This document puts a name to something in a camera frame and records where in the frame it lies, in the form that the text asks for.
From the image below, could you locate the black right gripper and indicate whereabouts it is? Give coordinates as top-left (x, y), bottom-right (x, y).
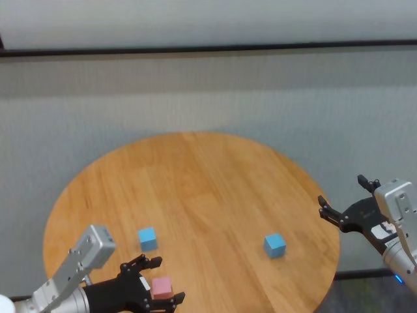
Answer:
top-left (317, 174), bottom-right (399, 256)

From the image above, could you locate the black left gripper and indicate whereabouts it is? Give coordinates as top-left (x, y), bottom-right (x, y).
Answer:
top-left (83, 254), bottom-right (186, 313)

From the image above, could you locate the pink wooden cube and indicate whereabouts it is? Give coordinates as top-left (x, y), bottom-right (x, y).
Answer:
top-left (151, 276), bottom-right (175, 301)

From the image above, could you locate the blue wooden cube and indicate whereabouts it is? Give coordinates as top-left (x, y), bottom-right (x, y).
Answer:
top-left (263, 233), bottom-right (287, 260)
top-left (137, 227), bottom-right (158, 252)

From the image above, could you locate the black floor rail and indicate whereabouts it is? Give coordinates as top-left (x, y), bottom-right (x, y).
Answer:
top-left (334, 268), bottom-right (397, 281)

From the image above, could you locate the black wall strip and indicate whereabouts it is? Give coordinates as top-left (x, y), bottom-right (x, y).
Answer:
top-left (0, 31), bottom-right (417, 59)

